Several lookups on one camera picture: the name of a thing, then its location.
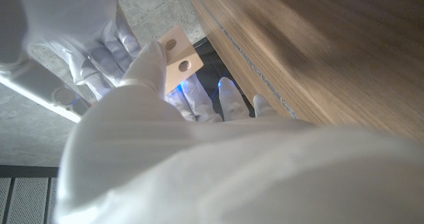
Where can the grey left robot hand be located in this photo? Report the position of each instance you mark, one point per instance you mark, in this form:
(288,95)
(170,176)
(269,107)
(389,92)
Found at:
(198,171)

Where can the black curtain backdrop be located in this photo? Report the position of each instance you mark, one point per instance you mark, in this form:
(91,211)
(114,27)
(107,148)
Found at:
(212,68)

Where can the small wooden block with holes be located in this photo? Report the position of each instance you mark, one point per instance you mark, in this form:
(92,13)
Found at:
(182,58)

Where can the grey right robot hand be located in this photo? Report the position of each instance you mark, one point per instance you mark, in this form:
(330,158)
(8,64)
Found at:
(83,18)

